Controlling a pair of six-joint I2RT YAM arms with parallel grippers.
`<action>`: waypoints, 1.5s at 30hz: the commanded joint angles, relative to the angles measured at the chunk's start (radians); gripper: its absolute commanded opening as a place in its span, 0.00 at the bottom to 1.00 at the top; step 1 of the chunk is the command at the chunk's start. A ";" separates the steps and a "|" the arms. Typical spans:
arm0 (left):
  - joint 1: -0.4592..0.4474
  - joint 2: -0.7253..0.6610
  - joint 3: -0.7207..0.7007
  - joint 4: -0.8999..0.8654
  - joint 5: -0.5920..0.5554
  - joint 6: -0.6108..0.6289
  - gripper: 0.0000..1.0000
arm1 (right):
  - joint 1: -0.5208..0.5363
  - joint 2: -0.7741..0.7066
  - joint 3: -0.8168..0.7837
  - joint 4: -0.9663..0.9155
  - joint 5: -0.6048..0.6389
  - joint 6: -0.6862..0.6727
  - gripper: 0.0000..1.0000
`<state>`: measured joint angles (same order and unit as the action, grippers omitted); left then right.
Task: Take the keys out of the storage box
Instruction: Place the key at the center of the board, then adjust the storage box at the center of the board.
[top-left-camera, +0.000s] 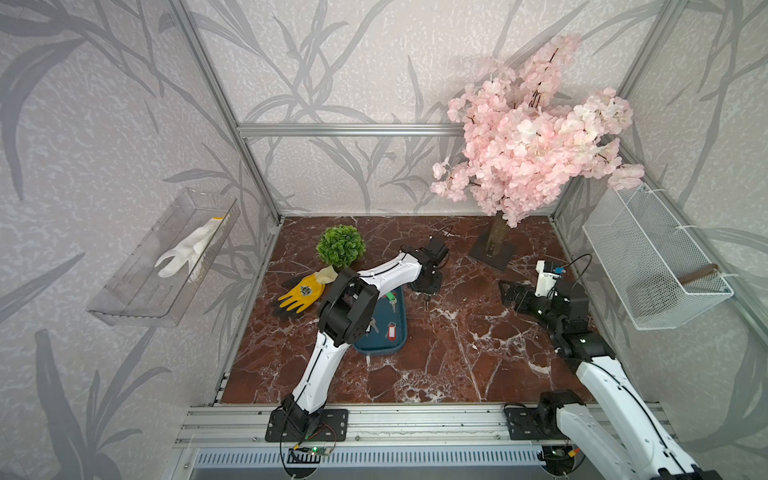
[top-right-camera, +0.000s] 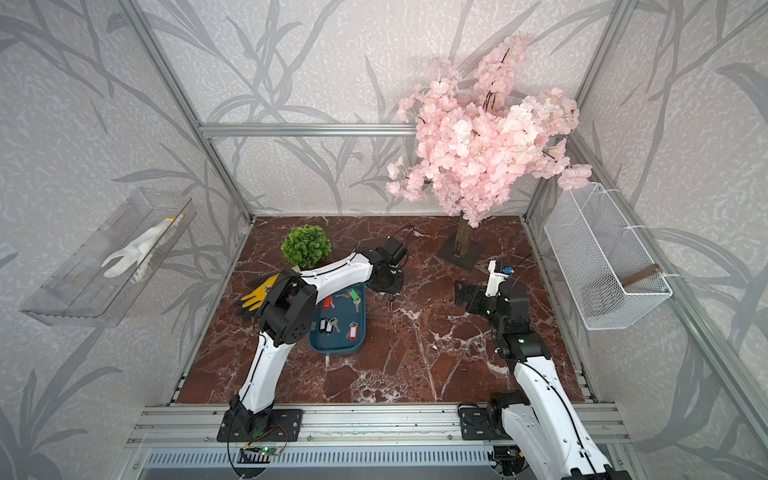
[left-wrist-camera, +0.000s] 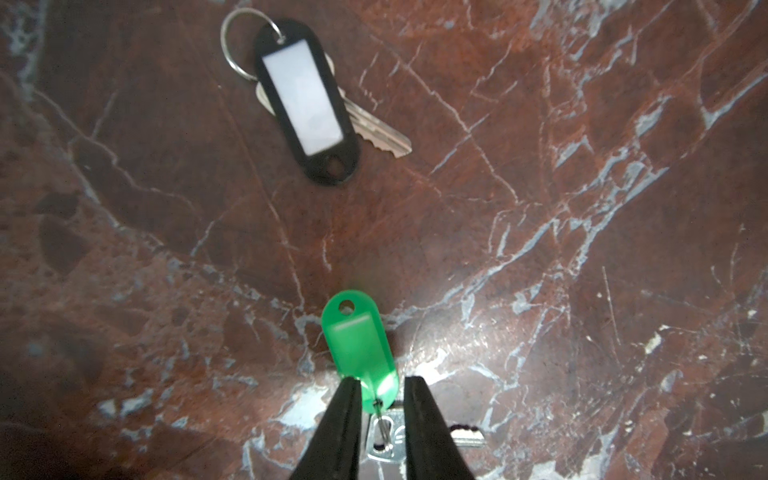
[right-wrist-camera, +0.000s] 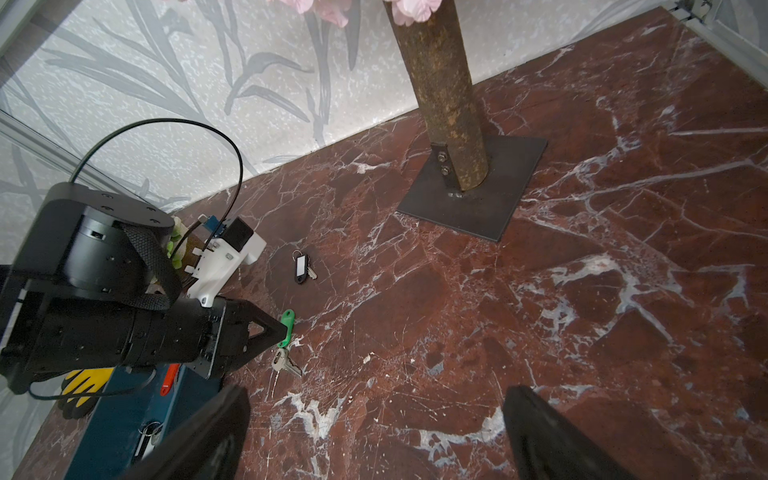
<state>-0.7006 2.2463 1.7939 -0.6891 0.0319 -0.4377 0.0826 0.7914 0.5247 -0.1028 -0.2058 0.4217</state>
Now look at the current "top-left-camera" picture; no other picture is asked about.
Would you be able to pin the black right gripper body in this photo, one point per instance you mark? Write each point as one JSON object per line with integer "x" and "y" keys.
{"x": 553, "y": 325}

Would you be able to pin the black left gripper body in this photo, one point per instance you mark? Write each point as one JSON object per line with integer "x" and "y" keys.
{"x": 431, "y": 286}

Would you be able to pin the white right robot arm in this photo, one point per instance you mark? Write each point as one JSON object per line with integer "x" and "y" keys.
{"x": 637, "y": 446}

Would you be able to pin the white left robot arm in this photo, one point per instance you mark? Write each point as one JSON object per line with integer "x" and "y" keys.
{"x": 345, "y": 313}

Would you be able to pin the teal plastic storage tray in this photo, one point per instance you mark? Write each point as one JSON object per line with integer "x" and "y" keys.
{"x": 377, "y": 344}

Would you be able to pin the brown tree trunk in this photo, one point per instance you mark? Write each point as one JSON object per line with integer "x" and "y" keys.
{"x": 497, "y": 234}

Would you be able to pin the key with red tag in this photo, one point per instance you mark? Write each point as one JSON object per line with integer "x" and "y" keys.
{"x": 392, "y": 330}

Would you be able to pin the green ball potted plant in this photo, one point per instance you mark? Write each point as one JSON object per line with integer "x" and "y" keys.
{"x": 340, "y": 246}

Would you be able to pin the brown stick in basket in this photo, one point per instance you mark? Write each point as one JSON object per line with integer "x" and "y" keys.
{"x": 701, "y": 273}

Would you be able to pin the yellow black work glove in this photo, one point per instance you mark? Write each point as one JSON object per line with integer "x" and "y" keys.
{"x": 303, "y": 293}

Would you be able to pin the pink blossom tree crown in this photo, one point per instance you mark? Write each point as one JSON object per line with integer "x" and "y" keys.
{"x": 521, "y": 149}

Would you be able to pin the small green circuit board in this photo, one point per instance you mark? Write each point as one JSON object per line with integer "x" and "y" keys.
{"x": 313, "y": 451}

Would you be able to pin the white glove on shelf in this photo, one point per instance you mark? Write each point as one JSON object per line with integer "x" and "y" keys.
{"x": 189, "y": 251}

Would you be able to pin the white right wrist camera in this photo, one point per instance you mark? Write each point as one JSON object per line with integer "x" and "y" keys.
{"x": 549, "y": 273}

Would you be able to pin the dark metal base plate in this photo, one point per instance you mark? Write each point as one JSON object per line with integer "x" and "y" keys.
{"x": 499, "y": 262}

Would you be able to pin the white wire mesh basket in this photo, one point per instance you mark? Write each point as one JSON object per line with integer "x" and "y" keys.
{"x": 644, "y": 249}

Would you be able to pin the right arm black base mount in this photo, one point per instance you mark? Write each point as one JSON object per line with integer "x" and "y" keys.
{"x": 540, "y": 421}

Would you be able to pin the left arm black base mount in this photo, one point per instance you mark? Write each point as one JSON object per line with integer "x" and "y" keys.
{"x": 309, "y": 425}

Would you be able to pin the aluminium horizontal frame bar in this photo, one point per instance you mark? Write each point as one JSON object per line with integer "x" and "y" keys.
{"x": 254, "y": 130}

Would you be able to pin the clear acrylic wall shelf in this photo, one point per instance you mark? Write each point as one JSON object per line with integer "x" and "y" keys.
{"x": 158, "y": 281}

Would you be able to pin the aluminium front rail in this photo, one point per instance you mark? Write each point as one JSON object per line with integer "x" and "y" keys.
{"x": 376, "y": 424}

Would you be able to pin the aluminium frame post right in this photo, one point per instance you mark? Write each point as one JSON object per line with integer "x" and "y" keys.
{"x": 608, "y": 112}

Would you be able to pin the aluminium frame post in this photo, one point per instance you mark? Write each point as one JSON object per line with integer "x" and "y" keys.
{"x": 608, "y": 112}
{"x": 184, "y": 22}

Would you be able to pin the aluminium frame post left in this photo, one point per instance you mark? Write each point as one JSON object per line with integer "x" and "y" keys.
{"x": 184, "y": 22}

